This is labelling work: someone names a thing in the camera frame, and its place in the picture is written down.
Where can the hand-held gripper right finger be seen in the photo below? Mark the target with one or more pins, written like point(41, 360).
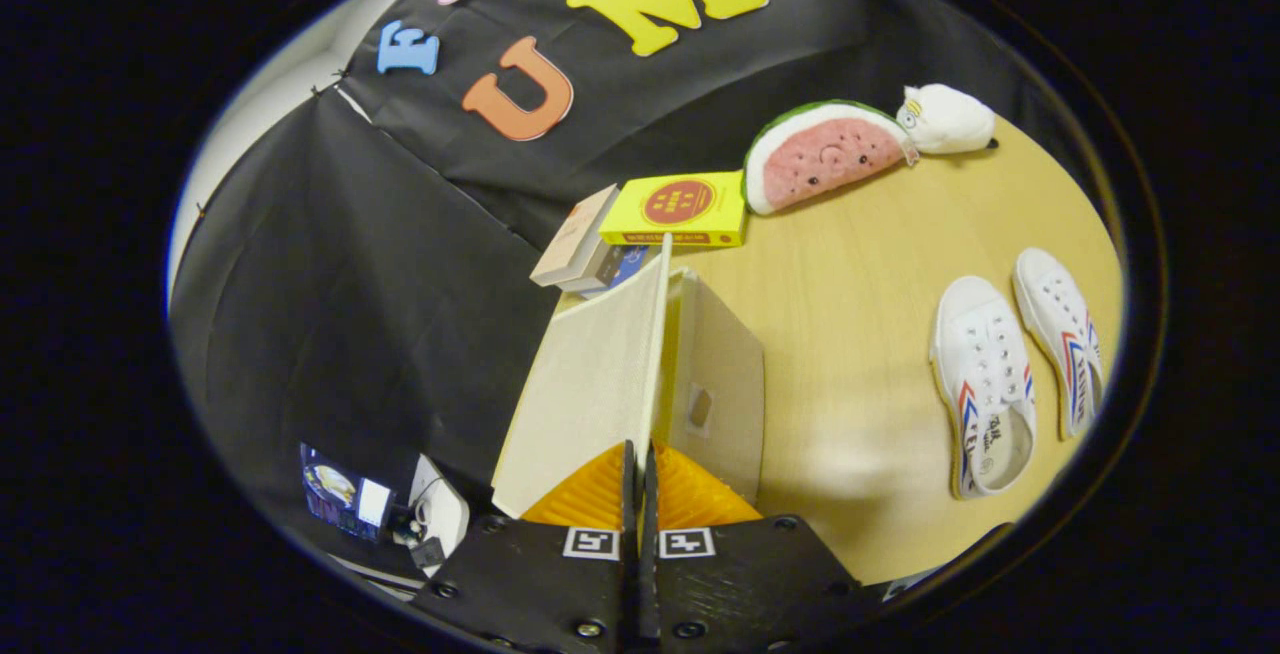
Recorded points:
point(740, 584)

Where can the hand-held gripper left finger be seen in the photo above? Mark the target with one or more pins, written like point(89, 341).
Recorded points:
point(560, 584)

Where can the beige storage box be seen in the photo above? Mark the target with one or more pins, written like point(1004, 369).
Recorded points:
point(600, 374)

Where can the white canvas shoe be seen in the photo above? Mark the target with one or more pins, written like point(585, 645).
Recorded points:
point(985, 354)
point(1055, 314)

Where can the lit display screen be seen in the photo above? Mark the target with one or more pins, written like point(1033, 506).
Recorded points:
point(345, 492)

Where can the grey book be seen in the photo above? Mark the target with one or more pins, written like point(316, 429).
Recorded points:
point(595, 269)

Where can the yellow book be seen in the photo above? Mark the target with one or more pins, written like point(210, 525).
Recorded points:
point(680, 204)

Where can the watermelon slice plush toy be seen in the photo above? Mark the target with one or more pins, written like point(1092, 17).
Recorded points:
point(830, 159)

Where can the white plush toy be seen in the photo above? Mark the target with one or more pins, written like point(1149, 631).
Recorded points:
point(950, 119)

